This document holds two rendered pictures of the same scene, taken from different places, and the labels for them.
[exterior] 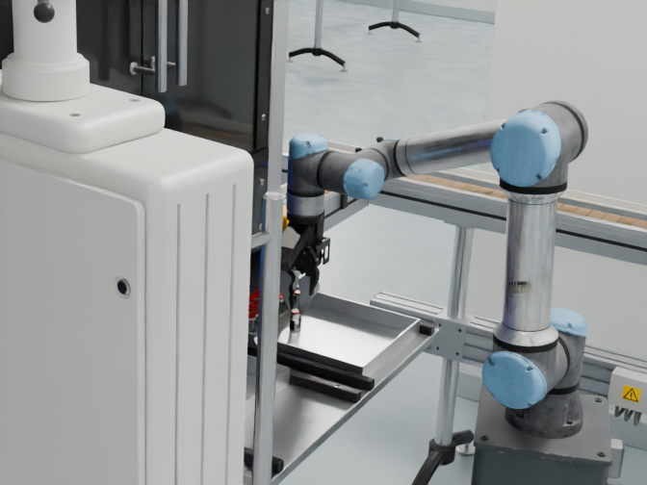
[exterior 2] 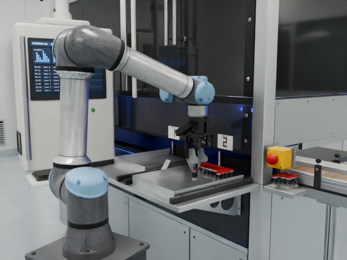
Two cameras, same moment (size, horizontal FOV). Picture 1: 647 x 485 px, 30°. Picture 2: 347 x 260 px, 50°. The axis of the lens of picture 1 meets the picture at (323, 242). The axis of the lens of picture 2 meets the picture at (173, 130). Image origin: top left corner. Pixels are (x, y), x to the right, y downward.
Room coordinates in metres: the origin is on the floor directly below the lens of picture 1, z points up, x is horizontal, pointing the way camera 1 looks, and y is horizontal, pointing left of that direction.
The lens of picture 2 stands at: (2.74, -1.28, 1.29)
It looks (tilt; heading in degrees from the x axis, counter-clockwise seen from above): 8 degrees down; 114
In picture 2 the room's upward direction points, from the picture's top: straight up
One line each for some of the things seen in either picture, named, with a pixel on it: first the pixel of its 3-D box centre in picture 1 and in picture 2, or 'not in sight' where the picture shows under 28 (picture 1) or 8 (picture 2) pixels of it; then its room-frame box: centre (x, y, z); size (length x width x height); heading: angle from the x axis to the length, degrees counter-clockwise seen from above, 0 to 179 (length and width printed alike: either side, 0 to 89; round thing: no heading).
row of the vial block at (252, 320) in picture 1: (271, 312); (208, 173); (2.27, 0.10, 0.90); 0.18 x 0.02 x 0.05; 152
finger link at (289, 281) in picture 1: (292, 286); (202, 158); (2.26, 0.06, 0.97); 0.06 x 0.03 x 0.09; 152
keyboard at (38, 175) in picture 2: not in sight; (75, 170); (1.53, 0.19, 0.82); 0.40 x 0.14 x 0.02; 55
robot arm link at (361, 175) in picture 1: (355, 174); (178, 92); (2.21, -0.05, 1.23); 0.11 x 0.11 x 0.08; 58
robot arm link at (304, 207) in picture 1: (303, 202); (198, 111); (2.25, 0.04, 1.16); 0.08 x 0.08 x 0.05
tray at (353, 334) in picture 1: (317, 328); (187, 179); (2.22, 0.00, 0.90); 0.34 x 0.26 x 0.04; 62
